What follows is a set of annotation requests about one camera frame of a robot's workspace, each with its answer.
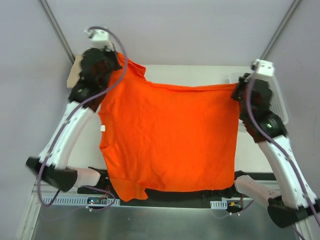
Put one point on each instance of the right aluminium frame post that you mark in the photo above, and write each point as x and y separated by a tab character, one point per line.
293	7

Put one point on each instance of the aluminium frame post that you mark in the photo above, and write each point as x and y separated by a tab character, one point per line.
44	4
293	7

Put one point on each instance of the white cable duct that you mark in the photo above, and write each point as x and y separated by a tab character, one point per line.
85	201
219	204

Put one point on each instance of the orange t-shirt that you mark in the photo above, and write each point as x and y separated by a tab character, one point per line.
165	137

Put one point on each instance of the white perforated plastic basket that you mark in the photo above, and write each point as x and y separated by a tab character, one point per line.
277	104

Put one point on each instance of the left white cable duct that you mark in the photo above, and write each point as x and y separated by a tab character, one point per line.
85	201

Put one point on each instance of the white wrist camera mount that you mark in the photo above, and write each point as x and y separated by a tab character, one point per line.
99	38
262	70

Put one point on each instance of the left aluminium frame post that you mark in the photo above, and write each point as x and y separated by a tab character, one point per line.
44	4

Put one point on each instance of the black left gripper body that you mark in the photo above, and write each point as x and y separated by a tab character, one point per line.
110	60

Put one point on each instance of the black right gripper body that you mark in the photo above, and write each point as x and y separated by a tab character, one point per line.
240	88

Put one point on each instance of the right white cable duct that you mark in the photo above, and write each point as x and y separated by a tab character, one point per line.
219	204

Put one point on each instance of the beige folded t-shirt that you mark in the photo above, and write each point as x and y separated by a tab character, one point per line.
74	72

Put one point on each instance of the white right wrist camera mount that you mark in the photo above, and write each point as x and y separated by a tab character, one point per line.
262	70

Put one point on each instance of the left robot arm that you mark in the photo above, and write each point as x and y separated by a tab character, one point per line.
51	165

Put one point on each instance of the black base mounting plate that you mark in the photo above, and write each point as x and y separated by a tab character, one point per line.
234	204

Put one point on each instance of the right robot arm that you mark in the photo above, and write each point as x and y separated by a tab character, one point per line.
295	200

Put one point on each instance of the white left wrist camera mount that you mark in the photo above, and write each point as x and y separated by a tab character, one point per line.
99	38

